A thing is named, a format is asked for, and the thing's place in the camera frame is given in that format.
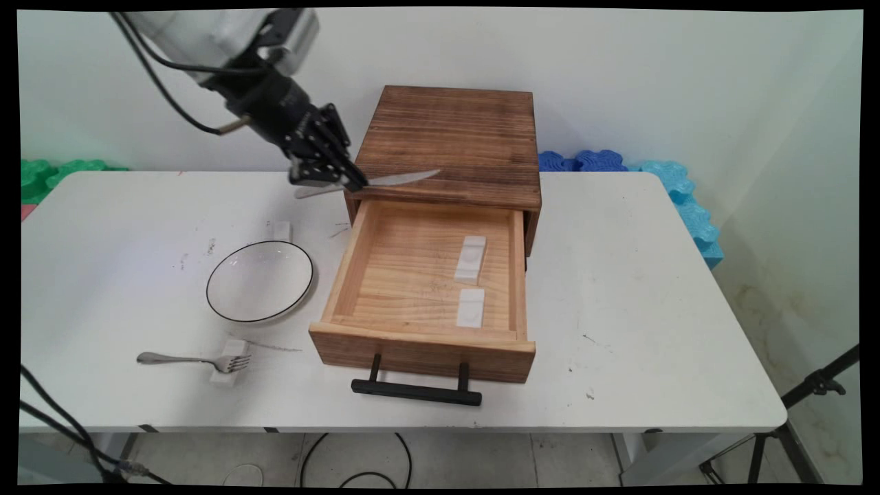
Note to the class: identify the dark brown wooden cabinet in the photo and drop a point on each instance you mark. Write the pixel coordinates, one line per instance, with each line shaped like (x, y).
(467, 130)

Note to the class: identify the white table leg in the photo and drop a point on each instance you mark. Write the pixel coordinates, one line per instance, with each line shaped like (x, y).
(653, 457)
(110, 447)

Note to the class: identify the red foam mat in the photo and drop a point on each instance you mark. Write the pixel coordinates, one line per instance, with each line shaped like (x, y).
(26, 212)

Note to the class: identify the small white knife rest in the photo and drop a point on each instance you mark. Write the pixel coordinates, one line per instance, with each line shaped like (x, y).
(282, 230)

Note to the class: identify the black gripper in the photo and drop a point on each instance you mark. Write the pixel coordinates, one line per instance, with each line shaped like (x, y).
(271, 103)

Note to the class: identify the white plate with black rim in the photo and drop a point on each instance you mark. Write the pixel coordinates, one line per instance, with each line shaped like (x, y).
(260, 282)

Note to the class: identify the green foam mat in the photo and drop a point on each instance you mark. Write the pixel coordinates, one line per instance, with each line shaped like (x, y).
(48, 175)

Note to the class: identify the dark blue foam mat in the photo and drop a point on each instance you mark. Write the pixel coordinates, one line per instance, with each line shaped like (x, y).
(584, 162)

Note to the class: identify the flat white cutlery rest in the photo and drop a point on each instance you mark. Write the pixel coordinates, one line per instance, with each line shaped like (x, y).
(471, 309)

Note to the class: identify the black tripod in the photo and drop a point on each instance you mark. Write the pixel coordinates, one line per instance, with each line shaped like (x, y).
(811, 385)

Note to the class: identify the white rest with round dent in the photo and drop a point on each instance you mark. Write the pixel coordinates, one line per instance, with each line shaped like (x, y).
(471, 261)

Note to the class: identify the silver table knife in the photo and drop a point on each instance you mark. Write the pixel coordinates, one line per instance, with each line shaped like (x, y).
(405, 178)

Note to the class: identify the silver fork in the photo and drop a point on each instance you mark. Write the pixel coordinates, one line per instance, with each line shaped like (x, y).
(172, 359)

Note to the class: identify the light blue foam mat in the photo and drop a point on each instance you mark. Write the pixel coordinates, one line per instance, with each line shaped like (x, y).
(687, 199)

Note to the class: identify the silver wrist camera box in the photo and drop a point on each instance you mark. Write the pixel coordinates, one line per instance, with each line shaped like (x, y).
(295, 38)

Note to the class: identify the light wooden drawer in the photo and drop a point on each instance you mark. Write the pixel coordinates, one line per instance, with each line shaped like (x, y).
(412, 275)

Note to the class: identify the white fork rest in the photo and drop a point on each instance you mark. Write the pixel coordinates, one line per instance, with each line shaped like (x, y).
(229, 347)

